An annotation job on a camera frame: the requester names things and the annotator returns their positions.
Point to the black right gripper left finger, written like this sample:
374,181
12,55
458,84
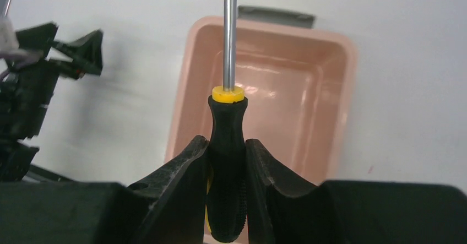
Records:
176,193

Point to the pink plastic bin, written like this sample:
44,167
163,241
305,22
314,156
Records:
298,82

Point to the black yellow screwdriver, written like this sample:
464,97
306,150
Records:
226,196

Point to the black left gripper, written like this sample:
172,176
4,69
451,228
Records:
25,98

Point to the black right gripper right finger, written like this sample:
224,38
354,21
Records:
282,206

